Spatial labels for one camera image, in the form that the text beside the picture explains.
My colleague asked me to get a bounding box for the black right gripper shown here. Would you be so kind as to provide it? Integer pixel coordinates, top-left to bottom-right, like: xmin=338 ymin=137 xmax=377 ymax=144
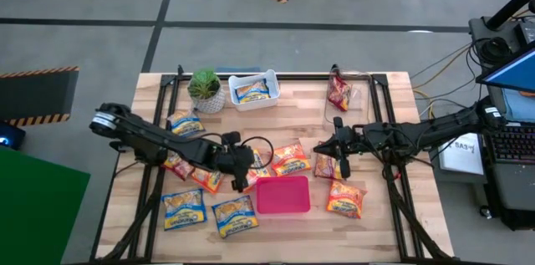
xmin=313 ymin=116 xmax=367 ymax=179

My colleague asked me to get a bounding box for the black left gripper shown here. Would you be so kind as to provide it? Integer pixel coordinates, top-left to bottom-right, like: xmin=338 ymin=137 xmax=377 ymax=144
xmin=215 ymin=131 xmax=257 ymax=193

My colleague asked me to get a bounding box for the orange Maruchan chicken ramen packet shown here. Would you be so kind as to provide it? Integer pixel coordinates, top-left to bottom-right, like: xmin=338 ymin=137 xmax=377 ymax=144
xmin=271 ymin=141 xmax=313 ymax=178
xmin=245 ymin=149 xmax=273 ymax=193
xmin=191 ymin=167 xmax=226 ymax=195
xmin=325 ymin=179 xmax=368 ymax=220

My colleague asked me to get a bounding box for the red Maruchan roast beef packet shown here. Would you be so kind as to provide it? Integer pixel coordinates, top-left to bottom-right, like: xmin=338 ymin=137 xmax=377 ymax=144
xmin=327 ymin=73 xmax=354 ymax=113
xmin=313 ymin=152 xmax=344 ymax=181
xmin=162 ymin=154 xmax=196 ymax=181

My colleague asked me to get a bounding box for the blue Maruchan soy sauce packet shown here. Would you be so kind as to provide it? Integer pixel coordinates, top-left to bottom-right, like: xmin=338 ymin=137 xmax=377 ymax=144
xmin=166 ymin=110 xmax=206 ymax=139
xmin=160 ymin=188 xmax=209 ymax=232
xmin=234 ymin=79 xmax=272 ymax=104
xmin=211 ymin=194 xmax=260 ymax=240

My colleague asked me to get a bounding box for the pink plastic bin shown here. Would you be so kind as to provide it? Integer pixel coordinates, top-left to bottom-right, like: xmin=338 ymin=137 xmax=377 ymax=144
xmin=255 ymin=175 xmax=312 ymax=216

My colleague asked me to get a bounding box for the clear plastic bin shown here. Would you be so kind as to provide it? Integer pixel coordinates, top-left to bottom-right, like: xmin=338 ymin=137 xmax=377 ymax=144
xmin=324 ymin=70 xmax=373 ymax=126

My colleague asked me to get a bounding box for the white plastic bin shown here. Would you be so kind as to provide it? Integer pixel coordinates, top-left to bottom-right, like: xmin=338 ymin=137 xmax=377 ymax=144
xmin=227 ymin=68 xmax=281 ymax=113

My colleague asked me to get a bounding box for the succulent in white patterned pot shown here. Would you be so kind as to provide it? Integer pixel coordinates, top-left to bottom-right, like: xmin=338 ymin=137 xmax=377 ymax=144
xmin=186 ymin=67 xmax=227 ymax=115

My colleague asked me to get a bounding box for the white paper sign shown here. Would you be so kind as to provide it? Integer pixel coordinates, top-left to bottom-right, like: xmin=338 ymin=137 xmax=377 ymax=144
xmin=437 ymin=132 xmax=486 ymax=176

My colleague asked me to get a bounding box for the black keyboard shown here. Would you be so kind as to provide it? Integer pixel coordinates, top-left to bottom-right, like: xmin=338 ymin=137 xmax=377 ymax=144
xmin=488 ymin=125 xmax=535 ymax=165

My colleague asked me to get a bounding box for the dark grey cart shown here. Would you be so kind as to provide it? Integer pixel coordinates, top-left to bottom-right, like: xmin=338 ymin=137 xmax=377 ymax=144
xmin=430 ymin=89 xmax=535 ymax=232

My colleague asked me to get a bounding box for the grey equipment box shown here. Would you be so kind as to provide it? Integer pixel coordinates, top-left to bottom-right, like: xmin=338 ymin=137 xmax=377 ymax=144
xmin=467 ymin=16 xmax=535 ymax=68

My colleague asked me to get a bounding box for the blue cloth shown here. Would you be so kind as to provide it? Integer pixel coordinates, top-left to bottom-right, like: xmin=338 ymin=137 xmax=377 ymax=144
xmin=501 ymin=88 xmax=535 ymax=124

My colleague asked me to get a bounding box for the monitor with blue screen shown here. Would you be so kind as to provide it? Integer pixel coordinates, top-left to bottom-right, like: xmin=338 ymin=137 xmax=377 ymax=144
xmin=476 ymin=41 xmax=535 ymax=94

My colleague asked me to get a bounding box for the green floor board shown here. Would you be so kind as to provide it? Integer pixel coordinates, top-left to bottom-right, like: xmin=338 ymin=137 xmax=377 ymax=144
xmin=0 ymin=145 xmax=91 ymax=265

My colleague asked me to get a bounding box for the black pole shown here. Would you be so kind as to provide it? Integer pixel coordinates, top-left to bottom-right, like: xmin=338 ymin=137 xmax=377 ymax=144
xmin=484 ymin=0 xmax=535 ymax=31

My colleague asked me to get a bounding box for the computer tower with blue light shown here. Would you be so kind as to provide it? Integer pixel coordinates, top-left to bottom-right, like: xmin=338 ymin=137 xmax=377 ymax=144
xmin=0 ymin=120 xmax=27 ymax=152

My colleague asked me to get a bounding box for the black aluminium rig frame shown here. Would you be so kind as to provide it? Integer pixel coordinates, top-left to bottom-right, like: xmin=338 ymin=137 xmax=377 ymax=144
xmin=89 ymin=64 xmax=452 ymax=265

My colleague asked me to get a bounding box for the coiled black cable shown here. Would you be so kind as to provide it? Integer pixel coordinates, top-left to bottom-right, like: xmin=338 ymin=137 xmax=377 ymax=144
xmin=478 ymin=35 xmax=513 ymax=65

